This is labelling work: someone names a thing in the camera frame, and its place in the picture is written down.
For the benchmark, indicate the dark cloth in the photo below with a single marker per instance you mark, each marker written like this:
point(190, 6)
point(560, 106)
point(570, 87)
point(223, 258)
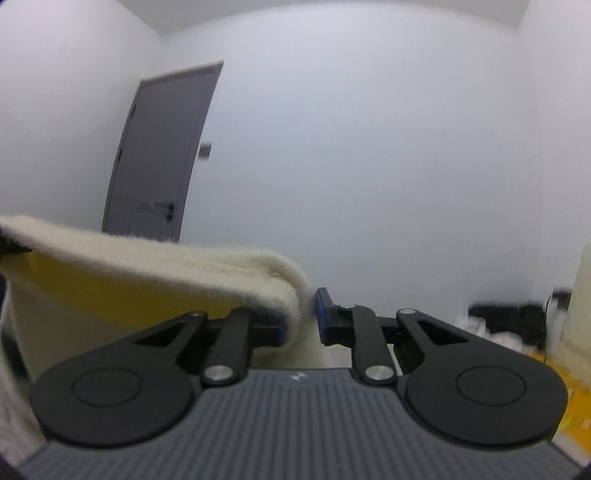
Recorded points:
point(508, 323)

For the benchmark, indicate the grey wall switch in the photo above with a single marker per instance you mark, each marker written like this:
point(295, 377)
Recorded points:
point(205, 151)

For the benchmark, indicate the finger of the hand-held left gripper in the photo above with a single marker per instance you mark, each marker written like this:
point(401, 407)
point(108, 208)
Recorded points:
point(11, 245)

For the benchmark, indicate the cream fuzzy sock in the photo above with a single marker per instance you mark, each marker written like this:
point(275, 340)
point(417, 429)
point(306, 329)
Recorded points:
point(152, 261)

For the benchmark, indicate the grey door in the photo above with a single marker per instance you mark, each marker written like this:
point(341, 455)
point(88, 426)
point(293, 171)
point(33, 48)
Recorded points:
point(154, 157)

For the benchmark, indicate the yellow printed blanket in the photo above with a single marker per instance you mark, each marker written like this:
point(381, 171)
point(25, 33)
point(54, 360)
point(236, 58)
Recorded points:
point(106, 286)

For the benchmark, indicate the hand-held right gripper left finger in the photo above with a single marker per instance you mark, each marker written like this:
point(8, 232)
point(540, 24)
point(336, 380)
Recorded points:
point(269, 330)

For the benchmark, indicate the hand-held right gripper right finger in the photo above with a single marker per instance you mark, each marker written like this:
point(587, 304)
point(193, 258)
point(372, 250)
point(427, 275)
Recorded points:
point(320, 318)

